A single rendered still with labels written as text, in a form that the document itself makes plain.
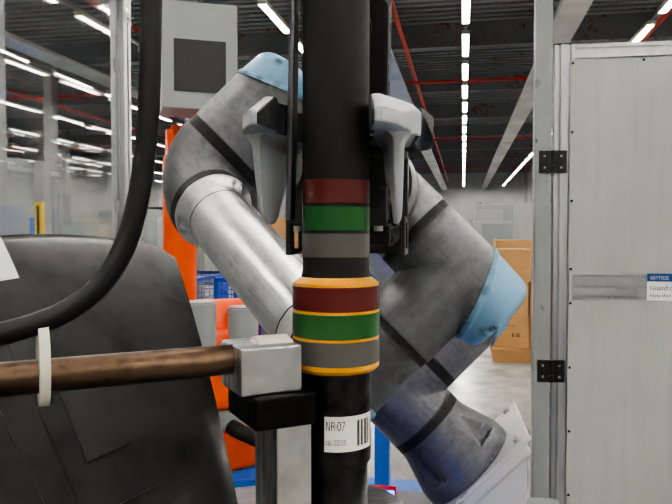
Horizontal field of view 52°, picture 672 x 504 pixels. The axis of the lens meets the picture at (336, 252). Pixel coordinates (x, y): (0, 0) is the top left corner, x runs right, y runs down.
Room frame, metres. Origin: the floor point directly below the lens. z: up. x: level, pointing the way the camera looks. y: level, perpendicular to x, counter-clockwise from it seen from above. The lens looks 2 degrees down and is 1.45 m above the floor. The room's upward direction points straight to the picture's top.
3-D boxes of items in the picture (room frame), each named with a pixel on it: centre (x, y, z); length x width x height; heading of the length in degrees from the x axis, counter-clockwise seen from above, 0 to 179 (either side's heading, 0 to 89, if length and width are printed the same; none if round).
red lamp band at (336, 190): (0.34, 0.00, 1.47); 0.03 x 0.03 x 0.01
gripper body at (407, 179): (0.45, -0.01, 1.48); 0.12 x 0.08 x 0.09; 172
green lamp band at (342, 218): (0.34, 0.00, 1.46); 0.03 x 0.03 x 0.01
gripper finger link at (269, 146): (0.36, 0.03, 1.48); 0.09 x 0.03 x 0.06; 160
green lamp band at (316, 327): (0.34, 0.00, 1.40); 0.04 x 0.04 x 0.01
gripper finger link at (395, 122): (0.35, -0.03, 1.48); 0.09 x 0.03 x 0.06; 4
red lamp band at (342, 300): (0.34, 0.00, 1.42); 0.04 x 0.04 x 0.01
